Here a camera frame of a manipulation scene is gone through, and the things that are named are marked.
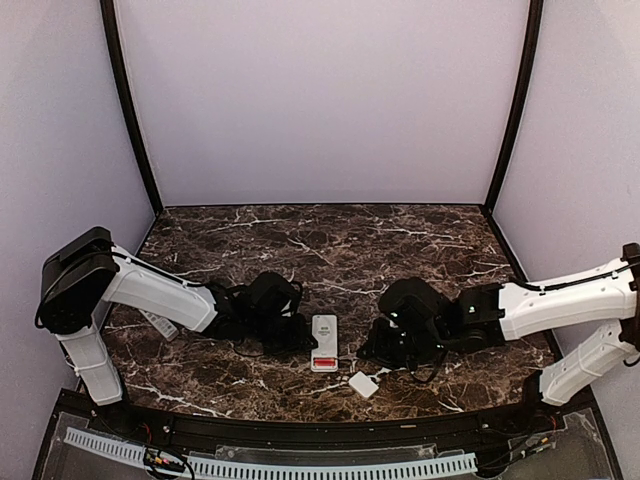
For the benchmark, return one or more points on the white battery cover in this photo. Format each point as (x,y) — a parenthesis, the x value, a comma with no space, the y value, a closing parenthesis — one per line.
(363,385)

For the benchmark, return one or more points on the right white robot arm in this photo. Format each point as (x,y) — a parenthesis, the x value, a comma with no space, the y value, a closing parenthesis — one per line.
(492,315)

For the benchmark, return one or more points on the black front table rail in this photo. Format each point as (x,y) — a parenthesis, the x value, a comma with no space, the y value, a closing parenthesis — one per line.
(487,430)

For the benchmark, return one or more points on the white remote green buttons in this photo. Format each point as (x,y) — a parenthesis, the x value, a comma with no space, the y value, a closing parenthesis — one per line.
(324,329)

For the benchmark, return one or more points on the black frame post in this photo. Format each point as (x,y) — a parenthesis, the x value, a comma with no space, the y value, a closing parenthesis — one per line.
(525,70)
(119,72)

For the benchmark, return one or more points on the right black frame post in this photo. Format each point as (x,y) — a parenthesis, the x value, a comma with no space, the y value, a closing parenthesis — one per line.
(525,70)

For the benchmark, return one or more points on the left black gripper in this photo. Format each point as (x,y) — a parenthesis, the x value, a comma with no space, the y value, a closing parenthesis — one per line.
(299,342)

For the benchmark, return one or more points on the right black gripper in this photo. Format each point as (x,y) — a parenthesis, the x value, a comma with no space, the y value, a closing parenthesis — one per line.
(374,349)

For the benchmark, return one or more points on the white remote on left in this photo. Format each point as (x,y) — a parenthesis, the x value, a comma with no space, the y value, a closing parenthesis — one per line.
(165,327)

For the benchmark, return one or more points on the white slotted cable duct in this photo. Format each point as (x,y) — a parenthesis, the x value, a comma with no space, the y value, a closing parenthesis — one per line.
(251,463)

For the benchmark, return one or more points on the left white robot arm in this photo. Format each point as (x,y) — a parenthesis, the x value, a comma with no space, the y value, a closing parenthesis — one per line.
(93,269)

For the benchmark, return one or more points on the left black frame post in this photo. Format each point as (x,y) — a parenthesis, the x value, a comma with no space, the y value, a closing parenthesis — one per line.
(119,72)

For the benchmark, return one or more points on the upper red yellow battery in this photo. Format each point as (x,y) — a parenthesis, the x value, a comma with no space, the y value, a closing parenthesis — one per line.
(324,361)

